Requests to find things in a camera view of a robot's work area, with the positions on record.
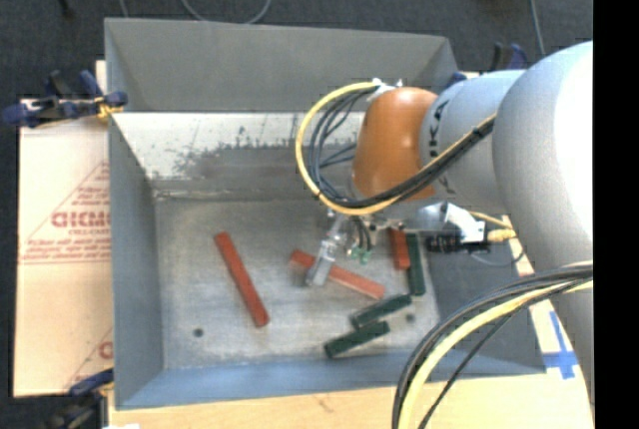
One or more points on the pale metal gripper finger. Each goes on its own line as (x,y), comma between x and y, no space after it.
(314,273)
(327,267)

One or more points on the red-brown flat block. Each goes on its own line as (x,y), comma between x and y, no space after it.
(357,281)
(242,280)
(399,251)

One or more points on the dark green flat block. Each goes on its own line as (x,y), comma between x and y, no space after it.
(415,270)
(380,310)
(357,339)

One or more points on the grey metal bin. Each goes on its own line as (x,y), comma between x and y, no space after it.
(209,267)

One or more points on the brown cardboard board red print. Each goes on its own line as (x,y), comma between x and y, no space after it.
(60,307)

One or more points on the black cylinder on white bracket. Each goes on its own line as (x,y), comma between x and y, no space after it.
(461,223)

